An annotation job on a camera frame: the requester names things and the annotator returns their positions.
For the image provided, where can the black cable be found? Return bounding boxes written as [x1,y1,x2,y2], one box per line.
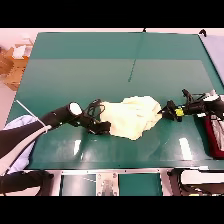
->
[85,98,106,120]

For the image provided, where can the silver frame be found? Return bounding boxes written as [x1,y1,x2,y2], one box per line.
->
[21,165,224,197]

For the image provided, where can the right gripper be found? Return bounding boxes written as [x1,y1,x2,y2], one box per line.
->
[158,99,185,123]

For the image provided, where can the light blue garment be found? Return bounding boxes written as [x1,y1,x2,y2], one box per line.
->
[2,114,38,175]

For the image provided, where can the lavender garment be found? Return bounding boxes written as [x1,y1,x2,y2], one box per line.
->
[199,33,224,85]

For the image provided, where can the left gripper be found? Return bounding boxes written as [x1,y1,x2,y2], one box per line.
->
[87,119,113,136]

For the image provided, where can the cream shirt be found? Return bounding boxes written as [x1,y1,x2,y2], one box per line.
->
[99,95,163,141]

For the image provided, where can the cardboard boxes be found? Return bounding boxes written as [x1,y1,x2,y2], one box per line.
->
[0,39,34,92]

